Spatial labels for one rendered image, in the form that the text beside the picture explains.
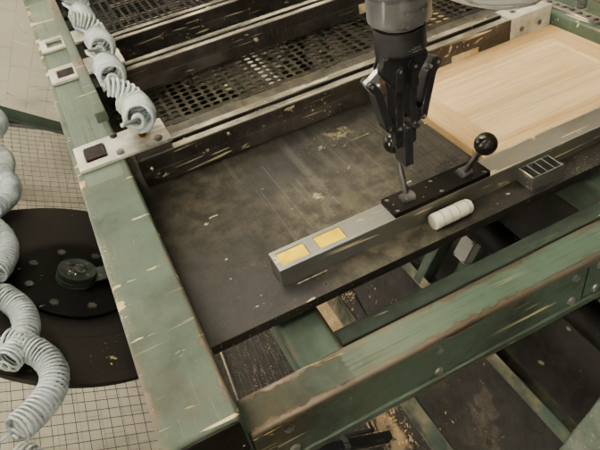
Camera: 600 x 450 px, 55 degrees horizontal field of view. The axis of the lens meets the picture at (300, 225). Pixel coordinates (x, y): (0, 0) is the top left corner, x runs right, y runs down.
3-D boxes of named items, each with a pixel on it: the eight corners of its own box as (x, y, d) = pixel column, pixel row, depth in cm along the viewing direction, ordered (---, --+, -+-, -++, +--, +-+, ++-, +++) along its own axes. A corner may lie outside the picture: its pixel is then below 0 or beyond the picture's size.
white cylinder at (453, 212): (437, 233, 101) (474, 215, 103) (437, 220, 99) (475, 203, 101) (427, 224, 103) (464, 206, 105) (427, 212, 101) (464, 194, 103)
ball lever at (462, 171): (476, 179, 105) (506, 143, 93) (458, 187, 104) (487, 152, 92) (464, 162, 106) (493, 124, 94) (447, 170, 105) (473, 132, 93)
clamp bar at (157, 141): (554, 33, 148) (568, -68, 132) (100, 212, 120) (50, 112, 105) (526, 21, 155) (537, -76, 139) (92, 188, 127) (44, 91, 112)
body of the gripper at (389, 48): (387, 39, 77) (390, 101, 83) (440, 20, 79) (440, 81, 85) (359, 22, 82) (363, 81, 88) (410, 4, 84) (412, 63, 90)
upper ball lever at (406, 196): (423, 202, 101) (406, 129, 96) (404, 211, 100) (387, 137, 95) (412, 196, 104) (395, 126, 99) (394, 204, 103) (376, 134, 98)
